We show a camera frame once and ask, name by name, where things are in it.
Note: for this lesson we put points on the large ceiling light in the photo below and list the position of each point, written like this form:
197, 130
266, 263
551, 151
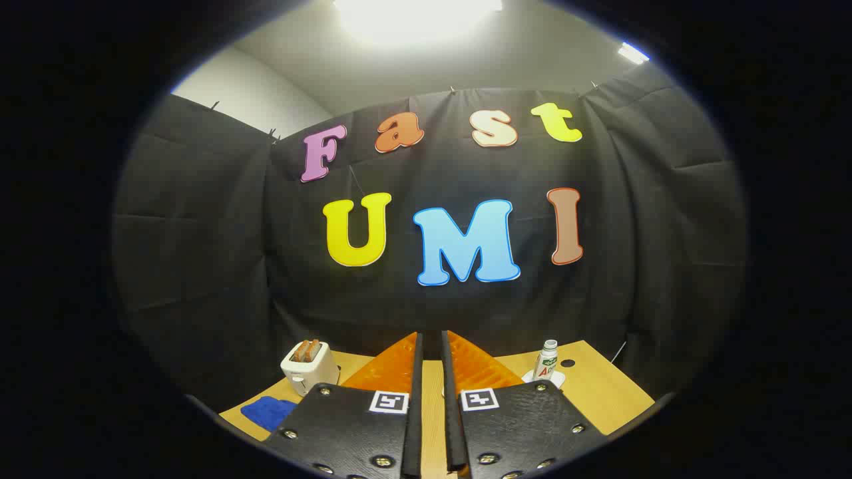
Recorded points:
416, 16

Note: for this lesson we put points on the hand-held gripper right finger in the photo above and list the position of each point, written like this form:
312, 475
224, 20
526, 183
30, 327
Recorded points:
452, 412

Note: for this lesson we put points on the white toaster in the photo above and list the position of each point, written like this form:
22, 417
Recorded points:
314, 374

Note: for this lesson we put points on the toast slices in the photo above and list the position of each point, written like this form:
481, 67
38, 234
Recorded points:
306, 350

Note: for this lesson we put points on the small ceiling light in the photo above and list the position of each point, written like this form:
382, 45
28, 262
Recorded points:
632, 53

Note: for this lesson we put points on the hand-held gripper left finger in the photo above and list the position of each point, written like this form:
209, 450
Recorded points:
416, 412

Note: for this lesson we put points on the white drink bottle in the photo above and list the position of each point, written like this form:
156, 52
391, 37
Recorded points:
546, 362

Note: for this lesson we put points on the white square coaster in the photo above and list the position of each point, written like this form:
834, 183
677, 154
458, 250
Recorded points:
558, 380

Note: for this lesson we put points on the blue towel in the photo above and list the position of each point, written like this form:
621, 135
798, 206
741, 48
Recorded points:
269, 412

